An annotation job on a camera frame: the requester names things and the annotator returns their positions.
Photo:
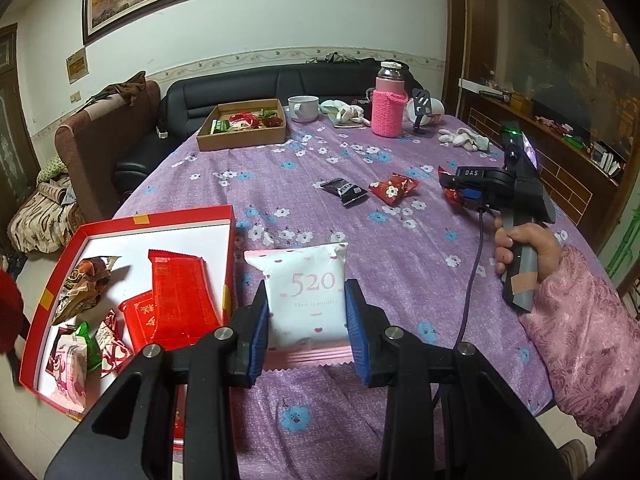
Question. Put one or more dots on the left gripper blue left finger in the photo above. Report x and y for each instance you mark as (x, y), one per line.
(251, 329)

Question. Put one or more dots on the gold brown snack bag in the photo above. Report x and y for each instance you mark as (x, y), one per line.
(84, 287)

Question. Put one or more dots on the long red snack pack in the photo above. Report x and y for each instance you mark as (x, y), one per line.
(183, 304)

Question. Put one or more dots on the pink white 520 packet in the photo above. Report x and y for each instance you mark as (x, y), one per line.
(305, 289)

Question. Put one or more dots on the purple floral tablecloth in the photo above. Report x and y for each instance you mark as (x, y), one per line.
(428, 265)

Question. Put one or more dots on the small green candy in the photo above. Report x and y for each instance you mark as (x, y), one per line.
(93, 352)

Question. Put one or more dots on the white ceramic mug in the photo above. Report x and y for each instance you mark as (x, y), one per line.
(303, 109)

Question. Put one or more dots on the red snack pack front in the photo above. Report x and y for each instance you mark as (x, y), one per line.
(139, 315)

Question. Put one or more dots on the wooden cabinet door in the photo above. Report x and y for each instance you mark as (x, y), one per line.
(19, 163)

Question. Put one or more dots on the pink patterned sleeve forearm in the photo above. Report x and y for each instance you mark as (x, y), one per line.
(589, 343)

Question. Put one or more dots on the brown brick sideboard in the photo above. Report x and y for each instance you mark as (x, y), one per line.
(580, 187)

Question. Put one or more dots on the brown armchair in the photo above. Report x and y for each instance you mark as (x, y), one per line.
(102, 132)

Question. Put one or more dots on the person in red coat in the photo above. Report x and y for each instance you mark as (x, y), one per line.
(13, 322)

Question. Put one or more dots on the brown cardboard snack tray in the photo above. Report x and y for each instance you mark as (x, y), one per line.
(242, 125)

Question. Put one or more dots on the white work gloves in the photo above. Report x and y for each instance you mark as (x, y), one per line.
(465, 138)

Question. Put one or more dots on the thermos with pink sleeve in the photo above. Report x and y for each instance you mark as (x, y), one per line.
(388, 101)

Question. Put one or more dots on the black purple snack packet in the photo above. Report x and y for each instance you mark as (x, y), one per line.
(350, 194)

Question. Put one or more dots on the black phone stand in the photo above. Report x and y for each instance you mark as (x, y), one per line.
(422, 107)

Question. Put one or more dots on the red gift box tray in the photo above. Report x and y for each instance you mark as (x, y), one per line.
(206, 232)

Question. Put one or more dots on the white cloth pile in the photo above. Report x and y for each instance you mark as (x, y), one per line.
(344, 115)

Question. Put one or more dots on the small wall plaque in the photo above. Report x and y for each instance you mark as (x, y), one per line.
(77, 65)

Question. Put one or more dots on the patterned blanket pile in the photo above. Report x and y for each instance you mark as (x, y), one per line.
(50, 216)

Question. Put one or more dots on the dark red jujube packet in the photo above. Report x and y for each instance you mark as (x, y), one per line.
(114, 353)

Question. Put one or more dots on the pink strawberry bear packet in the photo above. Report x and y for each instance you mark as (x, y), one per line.
(69, 369)

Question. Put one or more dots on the red white floral candy packet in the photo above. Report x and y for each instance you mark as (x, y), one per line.
(392, 190)

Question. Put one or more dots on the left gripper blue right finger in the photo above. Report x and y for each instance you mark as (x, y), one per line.
(373, 355)

